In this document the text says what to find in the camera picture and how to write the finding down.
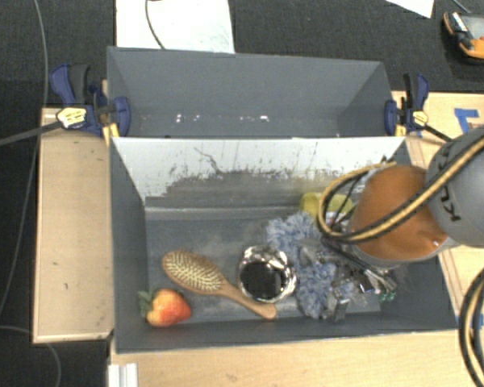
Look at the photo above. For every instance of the clear glass cup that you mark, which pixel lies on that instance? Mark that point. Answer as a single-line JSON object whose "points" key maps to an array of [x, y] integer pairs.
{"points": [[266, 274]]}

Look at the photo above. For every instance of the red toy strawberry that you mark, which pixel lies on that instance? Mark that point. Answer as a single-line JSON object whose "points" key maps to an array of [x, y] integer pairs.
{"points": [[169, 309]]}

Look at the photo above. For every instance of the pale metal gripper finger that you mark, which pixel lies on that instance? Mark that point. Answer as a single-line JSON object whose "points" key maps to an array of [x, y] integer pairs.
{"points": [[340, 309], [339, 288]]}

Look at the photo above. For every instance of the grey metal bin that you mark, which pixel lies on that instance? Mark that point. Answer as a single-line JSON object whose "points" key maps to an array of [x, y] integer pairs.
{"points": [[209, 224]]}

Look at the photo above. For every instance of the wooden hairbrush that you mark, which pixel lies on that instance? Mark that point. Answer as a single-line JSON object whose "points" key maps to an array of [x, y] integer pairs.
{"points": [[197, 274]]}

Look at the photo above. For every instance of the yellow toy fruit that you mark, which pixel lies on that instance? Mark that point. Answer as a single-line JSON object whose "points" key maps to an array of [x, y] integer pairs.
{"points": [[308, 203]]}

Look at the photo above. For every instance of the blue fluffy cloth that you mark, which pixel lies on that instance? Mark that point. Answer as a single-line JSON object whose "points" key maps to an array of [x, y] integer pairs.
{"points": [[294, 232]]}

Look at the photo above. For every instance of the pale wood board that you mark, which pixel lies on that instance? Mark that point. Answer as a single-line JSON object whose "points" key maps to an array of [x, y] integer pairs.
{"points": [[72, 224]]}

